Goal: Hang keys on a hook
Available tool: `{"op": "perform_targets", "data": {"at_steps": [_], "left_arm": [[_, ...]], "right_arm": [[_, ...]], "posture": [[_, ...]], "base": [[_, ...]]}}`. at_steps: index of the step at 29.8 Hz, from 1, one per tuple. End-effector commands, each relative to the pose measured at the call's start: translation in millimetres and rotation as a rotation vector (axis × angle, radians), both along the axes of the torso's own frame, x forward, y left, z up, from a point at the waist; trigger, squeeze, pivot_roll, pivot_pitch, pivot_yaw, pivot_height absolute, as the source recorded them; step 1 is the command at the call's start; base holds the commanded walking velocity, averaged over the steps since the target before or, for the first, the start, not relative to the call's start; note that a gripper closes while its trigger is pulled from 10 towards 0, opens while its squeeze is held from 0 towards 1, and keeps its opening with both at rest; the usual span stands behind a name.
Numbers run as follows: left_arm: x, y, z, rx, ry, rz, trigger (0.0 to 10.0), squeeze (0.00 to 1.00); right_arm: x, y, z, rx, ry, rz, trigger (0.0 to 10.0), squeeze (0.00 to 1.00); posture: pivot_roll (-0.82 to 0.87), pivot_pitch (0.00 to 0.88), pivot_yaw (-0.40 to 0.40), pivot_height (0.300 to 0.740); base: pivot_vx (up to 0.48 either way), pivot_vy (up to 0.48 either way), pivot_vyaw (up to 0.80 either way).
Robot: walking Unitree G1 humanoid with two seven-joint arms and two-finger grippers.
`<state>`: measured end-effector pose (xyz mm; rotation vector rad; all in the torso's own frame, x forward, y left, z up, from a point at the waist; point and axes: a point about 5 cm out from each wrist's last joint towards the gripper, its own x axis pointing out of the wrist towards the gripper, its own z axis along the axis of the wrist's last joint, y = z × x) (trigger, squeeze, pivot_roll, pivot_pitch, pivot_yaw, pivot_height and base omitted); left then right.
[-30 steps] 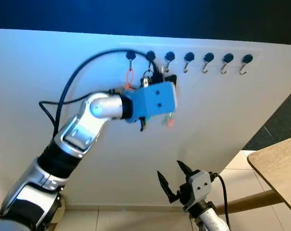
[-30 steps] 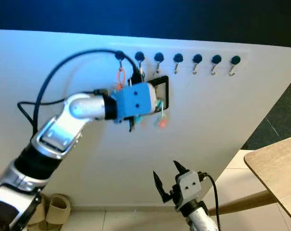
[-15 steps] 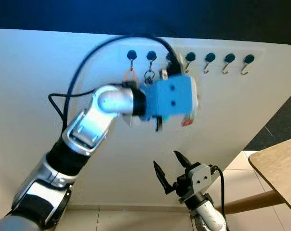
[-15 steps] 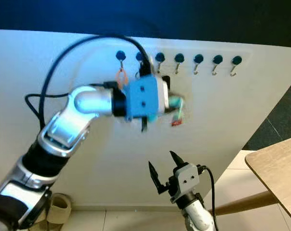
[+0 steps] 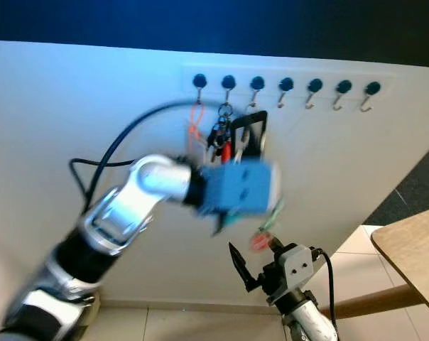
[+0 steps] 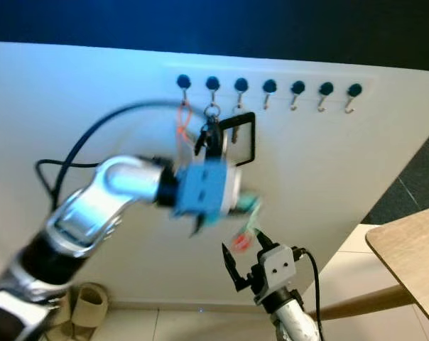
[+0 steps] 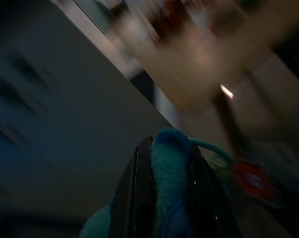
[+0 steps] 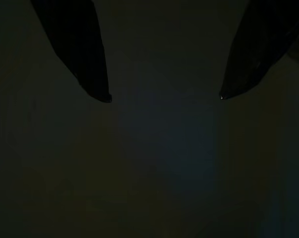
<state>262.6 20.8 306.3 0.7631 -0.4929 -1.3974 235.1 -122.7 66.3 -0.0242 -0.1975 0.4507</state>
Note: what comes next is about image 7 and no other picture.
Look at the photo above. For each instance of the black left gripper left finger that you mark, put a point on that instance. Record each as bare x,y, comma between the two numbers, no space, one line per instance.
132,198

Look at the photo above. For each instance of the wooden table leg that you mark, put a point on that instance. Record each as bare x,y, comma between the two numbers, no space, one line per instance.
226,124

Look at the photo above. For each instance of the grey flat panel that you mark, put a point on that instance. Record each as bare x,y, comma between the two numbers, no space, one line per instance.
65,86

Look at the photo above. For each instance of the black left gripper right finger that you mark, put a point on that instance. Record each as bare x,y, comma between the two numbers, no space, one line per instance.
206,210

